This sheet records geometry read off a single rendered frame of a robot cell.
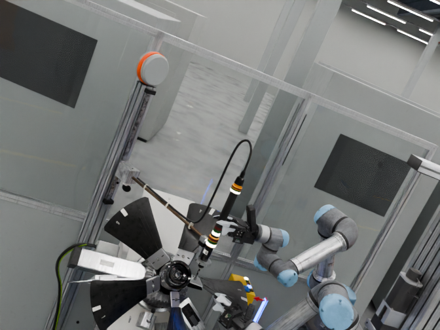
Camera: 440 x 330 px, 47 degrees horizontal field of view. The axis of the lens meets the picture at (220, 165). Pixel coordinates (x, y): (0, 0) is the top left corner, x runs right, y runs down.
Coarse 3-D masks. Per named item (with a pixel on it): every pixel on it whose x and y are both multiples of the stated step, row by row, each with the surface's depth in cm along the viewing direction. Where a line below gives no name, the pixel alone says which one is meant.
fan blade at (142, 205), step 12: (132, 204) 209; (144, 204) 209; (120, 216) 209; (132, 216) 209; (144, 216) 209; (108, 228) 210; (120, 228) 210; (132, 228) 209; (144, 228) 209; (156, 228) 208; (120, 240) 211; (132, 240) 210; (144, 240) 209; (156, 240) 208; (144, 252) 210
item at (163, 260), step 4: (160, 248) 209; (156, 252) 210; (160, 252) 209; (164, 252) 209; (152, 256) 211; (156, 256) 210; (160, 256) 210; (164, 256) 209; (168, 256) 209; (148, 260) 212; (152, 260) 211; (160, 260) 210; (164, 260) 210; (168, 260) 209; (152, 264) 212; (156, 264) 211; (160, 264) 211; (164, 264) 210; (156, 268) 211
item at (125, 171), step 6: (120, 162) 244; (126, 162) 247; (120, 168) 243; (126, 168) 240; (132, 168) 242; (120, 174) 243; (126, 174) 240; (132, 174) 241; (138, 174) 244; (126, 180) 240; (132, 180) 243
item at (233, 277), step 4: (232, 276) 257; (236, 276) 259; (240, 276) 260; (232, 280) 255; (236, 280) 255; (240, 280) 256; (244, 280) 258; (244, 284) 254; (252, 288) 254; (248, 292) 248; (252, 292) 250; (248, 296) 247; (252, 296) 248; (248, 300) 248; (252, 300) 249; (248, 304) 249
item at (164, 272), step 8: (168, 264) 205; (176, 264) 207; (184, 264) 207; (160, 272) 207; (168, 272) 204; (184, 272) 206; (160, 280) 207; (168, 280) 202; (176, 280) 204; (184, 280) 206; (160, 288) 211; (168, 288) 205; (176, 288) 203
